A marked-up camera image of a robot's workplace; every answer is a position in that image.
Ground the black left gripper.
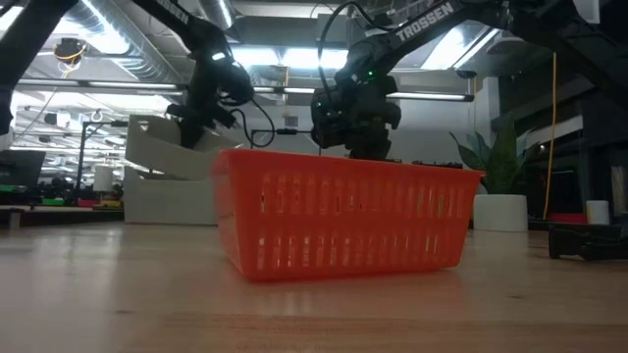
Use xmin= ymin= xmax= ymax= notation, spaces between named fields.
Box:
xmin=166 ymin=57 xmax=256 ymax=149

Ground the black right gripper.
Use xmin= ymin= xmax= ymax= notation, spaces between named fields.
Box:
xmin=335 ymin=70 xmax=403 ymax=162

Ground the white planter with plant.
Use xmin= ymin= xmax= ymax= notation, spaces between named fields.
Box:
xmin=124 ymin=113 xmax=243 ymax=182

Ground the orange plastic basket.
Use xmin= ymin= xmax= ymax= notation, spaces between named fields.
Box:
xmin=209 ymin=148 xmax=487 ymax=283

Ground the long ceiling light bar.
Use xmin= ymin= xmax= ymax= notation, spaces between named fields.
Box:
xmin=14 ymin=77 xmax=476 ymax=103

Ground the white cylinder lamp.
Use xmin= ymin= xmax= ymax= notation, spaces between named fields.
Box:
xmin=92 ymin=165 xmax=115 ymax=193

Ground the black pole stand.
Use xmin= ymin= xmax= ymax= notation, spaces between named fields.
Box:
xmin=74 ymin=119 xmax=130 ymax=200

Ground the green leafy plant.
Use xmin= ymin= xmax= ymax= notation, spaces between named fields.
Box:
xmin=448 ymin=117 xmax=542 ymax=196

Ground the white plant pot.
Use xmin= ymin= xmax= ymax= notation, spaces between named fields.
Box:
xmin=472 ymin=193 xmax=530 ymax=233

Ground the dark monitor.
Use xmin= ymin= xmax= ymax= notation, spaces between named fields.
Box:
xmin=0 ymin=149 xmax=47 ymax=189

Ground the red flat box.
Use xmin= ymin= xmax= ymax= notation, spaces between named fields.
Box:
xmin=548 ymin=212 xmax=588 ymax=226

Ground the dark shelving unit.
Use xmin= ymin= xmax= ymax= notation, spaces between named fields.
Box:
xmin=490 ymin=48 xmax=628 ymax=231

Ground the small white cylinder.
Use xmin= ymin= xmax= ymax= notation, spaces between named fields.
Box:
xmin=585 ymin=199 xmax=611 ymax=227

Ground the black low device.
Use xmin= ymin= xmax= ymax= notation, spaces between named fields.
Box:
xmin=548 ymin=222 xmax=628 ymax=262

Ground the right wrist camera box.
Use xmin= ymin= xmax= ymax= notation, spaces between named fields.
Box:
xmin=310 ymin=94 xmax=347 ymax=149

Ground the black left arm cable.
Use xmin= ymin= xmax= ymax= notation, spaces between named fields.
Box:
xmin=229 ymin=96 xmax=277 ymax=149

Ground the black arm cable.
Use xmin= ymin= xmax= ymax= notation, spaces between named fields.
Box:
xmin=229 ymin=96 xmax=277 ymax=149
xmin=316 ymin=0 xmax=377 ymax=95

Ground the black frame stand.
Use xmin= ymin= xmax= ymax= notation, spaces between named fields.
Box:
xmin=250 ymin=127 xmax=324 ymax=157

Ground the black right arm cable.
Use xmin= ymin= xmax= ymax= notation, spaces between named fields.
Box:
xmin=316 ymin=0 xmax=377 ymax=95

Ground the round silver air duct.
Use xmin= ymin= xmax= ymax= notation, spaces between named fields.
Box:
xmin=198 ymin=0 xmax=236 ymax=30

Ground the yellow hanging cable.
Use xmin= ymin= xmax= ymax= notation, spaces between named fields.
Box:
xmin=541 ymin=51 xmax=559 ymax=222

